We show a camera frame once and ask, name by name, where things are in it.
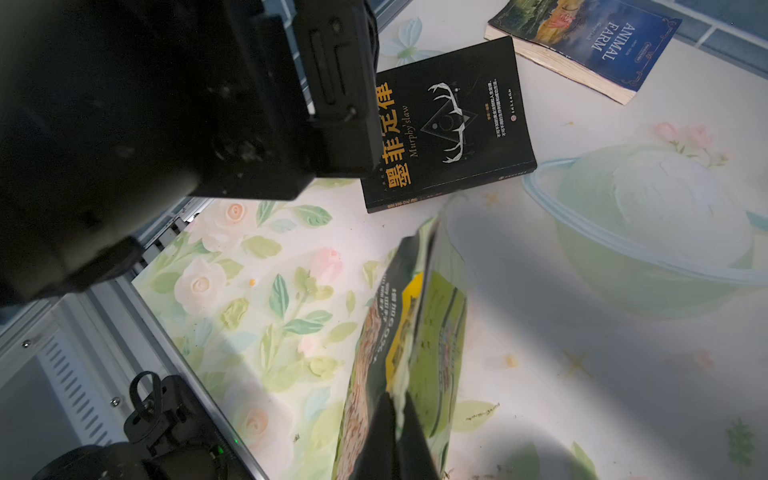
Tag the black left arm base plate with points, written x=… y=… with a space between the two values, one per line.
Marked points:
x=170 y=435

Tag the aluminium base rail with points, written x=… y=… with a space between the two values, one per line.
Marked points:
x=67 y=363

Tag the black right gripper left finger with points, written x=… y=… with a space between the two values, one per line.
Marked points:
x=377 y=460

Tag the blue Animal Farm book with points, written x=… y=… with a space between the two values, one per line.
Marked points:
x=607 y=46

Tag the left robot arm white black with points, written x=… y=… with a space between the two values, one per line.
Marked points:
x=113 y=111

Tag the green oats bag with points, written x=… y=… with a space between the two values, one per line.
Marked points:
x=411 y=343

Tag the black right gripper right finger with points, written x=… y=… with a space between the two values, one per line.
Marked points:
x=413 y=460

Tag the floral printed table mat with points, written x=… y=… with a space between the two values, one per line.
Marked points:
x=617 y=296

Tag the black Murphy's law book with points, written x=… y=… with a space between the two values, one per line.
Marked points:
x=451 y=122

